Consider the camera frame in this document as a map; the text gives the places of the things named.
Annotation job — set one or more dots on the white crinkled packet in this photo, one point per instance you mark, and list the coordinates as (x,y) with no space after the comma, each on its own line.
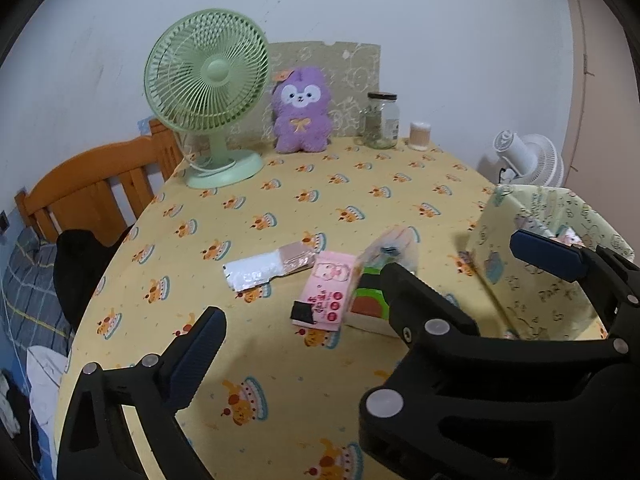
(250,270)

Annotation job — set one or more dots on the blue plaid bedding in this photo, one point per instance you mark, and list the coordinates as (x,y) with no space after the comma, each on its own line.
(30,285)

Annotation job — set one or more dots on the beige door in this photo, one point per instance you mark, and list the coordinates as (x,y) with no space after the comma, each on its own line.
(610,135)

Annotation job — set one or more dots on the green desk fan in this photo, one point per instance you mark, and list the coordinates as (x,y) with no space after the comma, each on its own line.
(215,70)

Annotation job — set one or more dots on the purple plush toy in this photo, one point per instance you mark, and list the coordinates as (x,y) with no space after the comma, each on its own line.
(300,125)

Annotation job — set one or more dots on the blue bed sheet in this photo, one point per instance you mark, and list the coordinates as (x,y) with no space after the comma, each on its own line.
(37,447)

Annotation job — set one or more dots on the yellow printed fabric box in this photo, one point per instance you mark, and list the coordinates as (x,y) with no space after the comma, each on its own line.
(492,245)

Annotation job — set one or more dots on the pink packet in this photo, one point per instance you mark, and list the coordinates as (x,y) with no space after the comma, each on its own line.
(330,280)

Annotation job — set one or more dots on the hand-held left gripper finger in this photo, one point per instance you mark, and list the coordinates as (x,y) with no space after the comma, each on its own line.
(195,355)

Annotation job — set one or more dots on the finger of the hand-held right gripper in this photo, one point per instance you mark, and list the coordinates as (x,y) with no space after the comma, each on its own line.
(425,310)
(545,252)

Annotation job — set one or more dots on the beige patterned cardboard panel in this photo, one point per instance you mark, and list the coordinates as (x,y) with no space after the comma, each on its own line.
(350,70)

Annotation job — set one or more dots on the wall socket with plug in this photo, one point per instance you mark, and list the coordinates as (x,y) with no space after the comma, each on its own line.
(4,221)

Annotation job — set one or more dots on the yellow printed tablecloth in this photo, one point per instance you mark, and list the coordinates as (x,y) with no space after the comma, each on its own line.
(300,210)

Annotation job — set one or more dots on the wooden bed headboard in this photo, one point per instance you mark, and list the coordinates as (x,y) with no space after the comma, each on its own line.
(85,175)

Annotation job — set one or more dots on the glass jar with dark lid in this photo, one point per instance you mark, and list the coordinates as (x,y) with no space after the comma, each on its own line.
(380,125)

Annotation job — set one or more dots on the cotton swab container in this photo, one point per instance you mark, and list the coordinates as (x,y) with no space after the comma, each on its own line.
(420,136)

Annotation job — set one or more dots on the clear plastic packet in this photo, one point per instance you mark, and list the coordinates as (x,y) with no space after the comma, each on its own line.
(400,245)

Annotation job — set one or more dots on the blue tape piece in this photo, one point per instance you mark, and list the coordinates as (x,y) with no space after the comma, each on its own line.
(143,125)

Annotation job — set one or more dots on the black cloth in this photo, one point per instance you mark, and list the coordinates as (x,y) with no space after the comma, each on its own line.
(80,265)

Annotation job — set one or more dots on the white crumpled cloth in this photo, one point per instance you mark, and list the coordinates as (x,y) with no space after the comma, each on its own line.
(45,375)
(7,410)

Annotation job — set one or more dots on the white standing fan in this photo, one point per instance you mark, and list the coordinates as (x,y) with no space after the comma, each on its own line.
(530,155)

